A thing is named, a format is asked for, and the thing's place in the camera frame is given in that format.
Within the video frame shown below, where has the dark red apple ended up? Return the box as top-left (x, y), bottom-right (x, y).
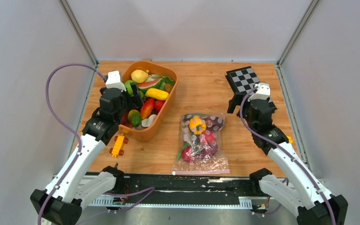
top-left (204, 116), bottom-right (225, 131)

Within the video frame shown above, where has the yellow bell pepper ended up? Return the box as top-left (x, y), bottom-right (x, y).
top-left (188, 116), bottom-right (207, 135)

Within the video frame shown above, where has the purple sweet potato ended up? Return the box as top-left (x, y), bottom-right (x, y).
top-left (198, 141), bottom-right (218, 159)

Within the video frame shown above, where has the clear zip top bag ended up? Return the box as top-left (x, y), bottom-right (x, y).
top-left (172, 113), bottom-right (230, 175)

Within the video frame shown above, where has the light green pepper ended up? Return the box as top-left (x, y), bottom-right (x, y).
top-left (176, 142), bottom-right (190, 160)

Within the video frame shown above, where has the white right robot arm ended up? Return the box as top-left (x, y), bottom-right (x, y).
top-left (227, 90), bottom-right (348, 225)

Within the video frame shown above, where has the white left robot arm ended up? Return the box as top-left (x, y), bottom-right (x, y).
top-left (30, 82), bottom-right (143, 225)

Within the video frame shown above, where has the orange red mango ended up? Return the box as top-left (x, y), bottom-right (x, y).
top-left (140, 98), bottom-right (156, 120)

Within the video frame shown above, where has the green mango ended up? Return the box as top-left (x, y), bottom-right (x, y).
top-left (127, 109), bottom-right (143, 127)

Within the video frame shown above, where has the yellow corn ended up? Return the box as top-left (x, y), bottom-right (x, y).
top-left (145, 88), bottom-right (169, 101)

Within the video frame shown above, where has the black white checkerboard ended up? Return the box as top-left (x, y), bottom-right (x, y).
top-left (225, 66), bottom-right (277, 109)

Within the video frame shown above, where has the green lime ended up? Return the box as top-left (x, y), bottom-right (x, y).
top-left (124, 80), bottom-right (135, 96)

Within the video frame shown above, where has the watermelon slice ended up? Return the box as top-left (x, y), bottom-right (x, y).
top-left (138, 77), bottom-right (163, 93)

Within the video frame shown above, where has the white garlic bulb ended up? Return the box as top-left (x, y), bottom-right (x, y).
top-left (141, 114), bottom-right (157, 128)

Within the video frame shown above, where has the yellow lemon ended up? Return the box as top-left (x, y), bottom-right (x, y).
top-left (131, 69), bottom-right (149, 83)

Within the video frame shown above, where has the green lettuce leaf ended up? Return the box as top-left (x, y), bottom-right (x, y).
top-left (149, 75), bottom-right (175, 90)

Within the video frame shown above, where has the orange plastic basket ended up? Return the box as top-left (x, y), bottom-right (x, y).
top-left (119, 61), bottom-right (178, 142)

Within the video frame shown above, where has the brown kiwi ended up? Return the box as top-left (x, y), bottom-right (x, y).
top-left (164, 83), bottom-right (173, 93)

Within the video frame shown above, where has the yellow toy car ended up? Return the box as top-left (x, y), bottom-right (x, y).
top-left (109, 135), bottom-right (128, 158)

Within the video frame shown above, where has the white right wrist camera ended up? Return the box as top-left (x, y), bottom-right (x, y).
top-left (248, 82), bottom-right (270, 102)

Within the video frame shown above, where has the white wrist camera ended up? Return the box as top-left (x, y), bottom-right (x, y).
top-left (248, 82), bottom-right (270, 102)
top-left (105, 71), bottom-right (126, 92)

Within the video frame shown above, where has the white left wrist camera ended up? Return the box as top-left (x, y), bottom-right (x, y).
top-left (105, 71), bottom-right (126, 92)

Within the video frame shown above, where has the yellow plastic ring toy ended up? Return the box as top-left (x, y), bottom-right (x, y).
top-left (287, 136), bottom-right (293, 143)

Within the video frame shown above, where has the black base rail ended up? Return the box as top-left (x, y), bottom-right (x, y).
top-left (103, 173), bottom-right (268, 205)

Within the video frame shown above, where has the white slotted cable duct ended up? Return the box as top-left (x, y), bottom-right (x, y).
top-left (89, 196), bottom-right (253, 210)

